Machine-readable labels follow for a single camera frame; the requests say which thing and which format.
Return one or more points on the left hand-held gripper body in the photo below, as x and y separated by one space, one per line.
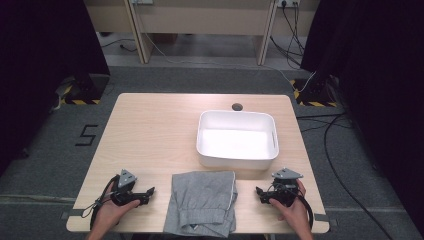
126 178

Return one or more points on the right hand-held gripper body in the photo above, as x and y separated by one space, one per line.
286 186

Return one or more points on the grey shorts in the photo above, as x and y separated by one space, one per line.
200 203

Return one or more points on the white plastic bin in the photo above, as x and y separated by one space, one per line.
237 140

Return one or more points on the person's right hand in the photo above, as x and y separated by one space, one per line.
293 213

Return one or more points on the person's left hand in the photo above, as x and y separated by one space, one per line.
111 213

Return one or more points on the black stand base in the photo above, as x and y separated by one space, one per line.
87 90
315 95

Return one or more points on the dark curtain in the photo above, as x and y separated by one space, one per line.
376 83
43 66

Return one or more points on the beige desk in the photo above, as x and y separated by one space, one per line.
200 20

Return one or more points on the black table bracket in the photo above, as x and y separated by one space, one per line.
325 219
71 213

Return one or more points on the white wall socket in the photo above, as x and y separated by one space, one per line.
288 2

